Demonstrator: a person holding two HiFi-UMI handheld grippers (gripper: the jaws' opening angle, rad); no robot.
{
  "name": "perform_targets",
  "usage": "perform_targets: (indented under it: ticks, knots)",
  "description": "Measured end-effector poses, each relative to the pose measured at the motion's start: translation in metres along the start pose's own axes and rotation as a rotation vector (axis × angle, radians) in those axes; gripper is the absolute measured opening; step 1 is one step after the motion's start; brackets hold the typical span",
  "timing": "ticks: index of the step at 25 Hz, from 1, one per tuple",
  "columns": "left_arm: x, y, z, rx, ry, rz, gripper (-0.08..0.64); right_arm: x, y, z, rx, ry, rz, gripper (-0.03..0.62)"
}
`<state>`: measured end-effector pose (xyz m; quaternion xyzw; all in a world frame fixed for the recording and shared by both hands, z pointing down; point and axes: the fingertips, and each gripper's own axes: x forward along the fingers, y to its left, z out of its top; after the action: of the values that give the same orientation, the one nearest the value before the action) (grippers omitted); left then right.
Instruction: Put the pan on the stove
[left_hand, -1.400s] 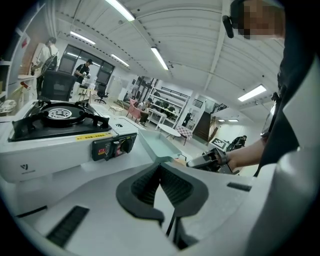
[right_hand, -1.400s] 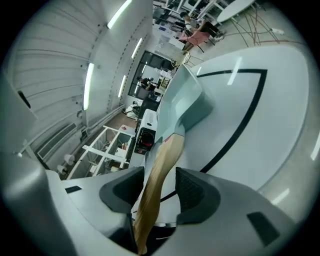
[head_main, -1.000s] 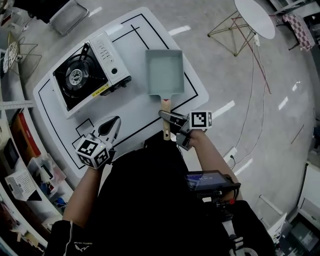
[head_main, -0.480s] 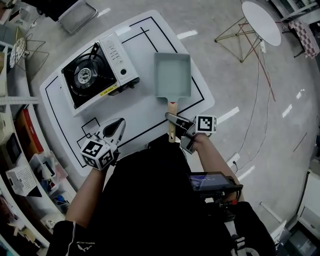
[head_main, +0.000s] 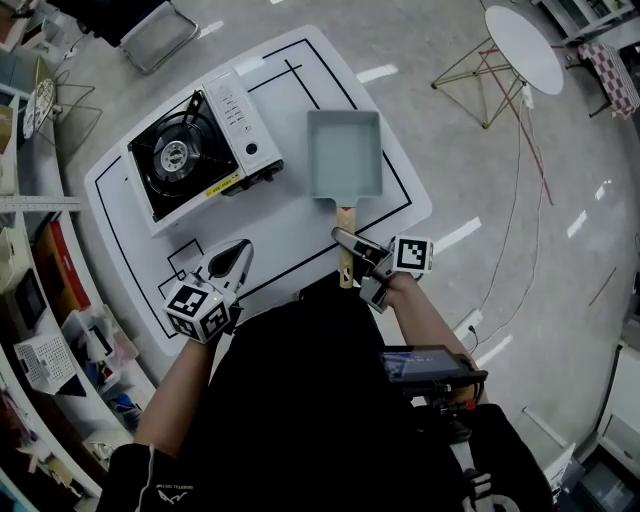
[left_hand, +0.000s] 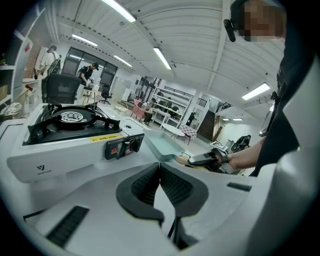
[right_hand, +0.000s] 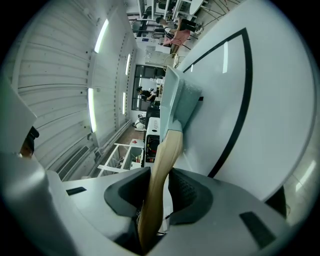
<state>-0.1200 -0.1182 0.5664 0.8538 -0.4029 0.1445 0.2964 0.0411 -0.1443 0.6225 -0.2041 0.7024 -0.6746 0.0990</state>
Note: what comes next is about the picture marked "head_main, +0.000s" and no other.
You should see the person's right forearm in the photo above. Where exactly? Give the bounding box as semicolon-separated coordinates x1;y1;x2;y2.
387;273;489;401

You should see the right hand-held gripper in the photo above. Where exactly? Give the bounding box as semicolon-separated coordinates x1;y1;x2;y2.
331;227;435;315

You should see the white cable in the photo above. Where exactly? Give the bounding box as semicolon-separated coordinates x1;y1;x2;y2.
452;107;546;346

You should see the black screen device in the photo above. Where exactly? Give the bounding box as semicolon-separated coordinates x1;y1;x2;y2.
378;344;489;416

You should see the red cable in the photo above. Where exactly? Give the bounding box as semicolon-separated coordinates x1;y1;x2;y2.
479;47;555;207

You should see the person's left forearm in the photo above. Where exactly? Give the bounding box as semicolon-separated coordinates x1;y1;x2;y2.
133;334;231;459

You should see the grey square pan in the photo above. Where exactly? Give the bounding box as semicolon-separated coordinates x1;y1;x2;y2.
305;109;385;290

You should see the gold wire chair patterned cushion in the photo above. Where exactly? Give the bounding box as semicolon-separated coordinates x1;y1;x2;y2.
22;55;104;161

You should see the checkered cloth stool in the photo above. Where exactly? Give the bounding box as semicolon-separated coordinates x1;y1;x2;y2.
564;42;640;120

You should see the cream plastic bin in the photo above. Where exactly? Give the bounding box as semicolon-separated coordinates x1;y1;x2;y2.
0;227;22;295

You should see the white metal shelving unit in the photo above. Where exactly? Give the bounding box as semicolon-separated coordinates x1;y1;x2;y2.
0;79;156;501

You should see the red and orange flat box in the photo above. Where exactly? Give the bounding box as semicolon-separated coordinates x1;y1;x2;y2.
32;219;92;326

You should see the black tray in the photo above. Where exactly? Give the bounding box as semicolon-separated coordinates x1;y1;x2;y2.
13;268;49;331

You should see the clear plastic storage bin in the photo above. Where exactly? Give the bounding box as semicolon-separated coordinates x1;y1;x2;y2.
62;303;140;396

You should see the white round side table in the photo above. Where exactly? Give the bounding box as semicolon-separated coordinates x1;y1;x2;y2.
430;5;565;130

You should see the white portable gas stove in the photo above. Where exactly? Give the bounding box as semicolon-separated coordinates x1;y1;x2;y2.
122;68;285;239

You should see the black mesh office chair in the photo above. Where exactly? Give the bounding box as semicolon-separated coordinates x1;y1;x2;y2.
47;0;201;76

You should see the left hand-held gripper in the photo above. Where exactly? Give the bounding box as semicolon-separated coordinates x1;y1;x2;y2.
163;238;254;345

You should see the white perforated basket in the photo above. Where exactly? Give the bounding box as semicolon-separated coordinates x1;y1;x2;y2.
13;334;77;396

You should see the person's black clothing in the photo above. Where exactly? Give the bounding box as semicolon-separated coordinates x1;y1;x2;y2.
97;272;554;512

